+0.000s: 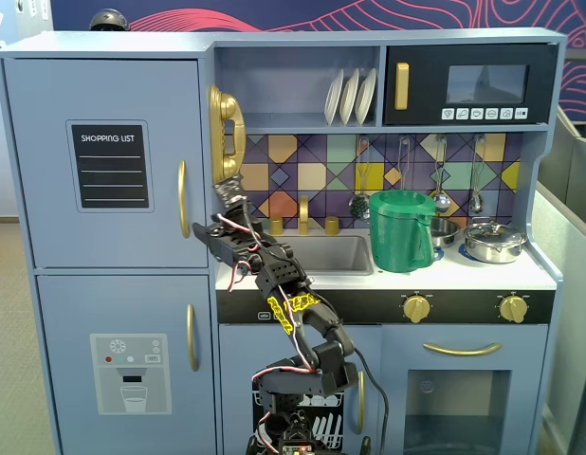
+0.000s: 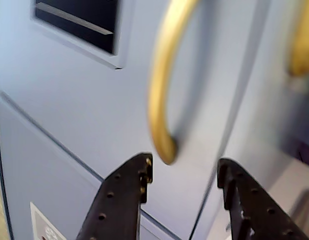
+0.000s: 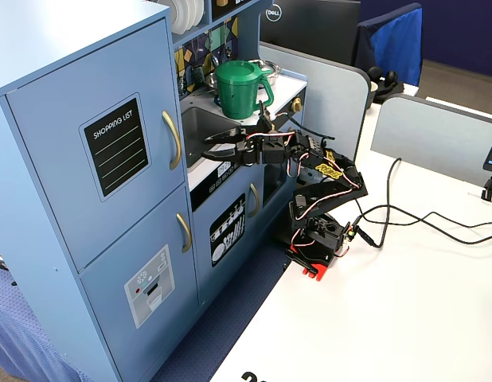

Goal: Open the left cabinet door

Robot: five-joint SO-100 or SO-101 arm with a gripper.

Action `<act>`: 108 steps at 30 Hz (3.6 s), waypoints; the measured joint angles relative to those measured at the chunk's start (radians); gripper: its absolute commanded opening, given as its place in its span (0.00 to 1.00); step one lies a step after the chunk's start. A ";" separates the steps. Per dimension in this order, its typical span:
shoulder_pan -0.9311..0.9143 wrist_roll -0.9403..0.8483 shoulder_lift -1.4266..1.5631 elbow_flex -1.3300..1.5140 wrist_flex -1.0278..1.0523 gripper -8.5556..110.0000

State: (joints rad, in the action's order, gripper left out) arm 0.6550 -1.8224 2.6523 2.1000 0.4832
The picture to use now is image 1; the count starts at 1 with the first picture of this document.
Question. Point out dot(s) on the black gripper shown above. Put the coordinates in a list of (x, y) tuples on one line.
[(216, 241)]

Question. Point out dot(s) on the blue door with shopping list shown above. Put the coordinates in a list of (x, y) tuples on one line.
[(46, 199)]

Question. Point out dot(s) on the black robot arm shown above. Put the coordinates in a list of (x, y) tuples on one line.
[(331, 332)]

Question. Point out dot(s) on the blue dishwasher door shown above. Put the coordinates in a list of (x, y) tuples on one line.
[(236, 351)]

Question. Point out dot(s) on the blue door with ice dispenser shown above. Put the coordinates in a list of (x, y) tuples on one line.
[(65, 332)]

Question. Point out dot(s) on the blue oven door with window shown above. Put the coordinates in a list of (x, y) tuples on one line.
[(397, 351)]

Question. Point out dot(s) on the gold faucet knob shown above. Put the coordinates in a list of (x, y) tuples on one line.
[(276, 226), (332, 225)]

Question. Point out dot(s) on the gold toy faucet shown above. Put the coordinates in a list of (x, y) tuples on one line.
[(304, 213)]

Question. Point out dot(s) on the gold toy telephone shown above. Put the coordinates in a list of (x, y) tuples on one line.
[(219, 109)]

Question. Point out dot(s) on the grey toy sink basin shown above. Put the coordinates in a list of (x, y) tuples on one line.
[(340, 256)]

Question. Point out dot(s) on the steel slotted spoon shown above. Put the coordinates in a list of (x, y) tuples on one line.
[(359, 207)]

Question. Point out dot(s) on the white toy plate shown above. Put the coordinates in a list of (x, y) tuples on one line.
[(366, 95), (332, 102), (348, 97)]

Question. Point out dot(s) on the blue toy kitchen unit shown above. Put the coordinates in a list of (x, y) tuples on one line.
[(293, 71)]

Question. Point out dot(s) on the green plastic pitcher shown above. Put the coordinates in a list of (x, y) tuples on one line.
[(392, 232)]

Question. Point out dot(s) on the steel hanging utensil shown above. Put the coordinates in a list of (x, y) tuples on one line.
[(405, 166)]

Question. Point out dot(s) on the gold stove knob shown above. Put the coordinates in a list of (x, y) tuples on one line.
[(513, 309), (416, 309)]

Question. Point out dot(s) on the steel ladle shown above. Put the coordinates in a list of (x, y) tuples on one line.
[(441, 201)]

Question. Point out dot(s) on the small steel bowl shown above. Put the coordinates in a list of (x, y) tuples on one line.
[(444, 232)]

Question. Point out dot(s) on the black and silver helmet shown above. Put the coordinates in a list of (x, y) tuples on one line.
[(109, 20)]

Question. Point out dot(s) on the steel serving spoon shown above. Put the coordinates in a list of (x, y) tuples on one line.
[(476, 201)]

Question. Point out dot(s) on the steel pot with lid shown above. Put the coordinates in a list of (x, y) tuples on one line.
[(494, 242)]

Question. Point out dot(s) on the grey cubicle partition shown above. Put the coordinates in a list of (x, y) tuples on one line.
[(568, 308)]

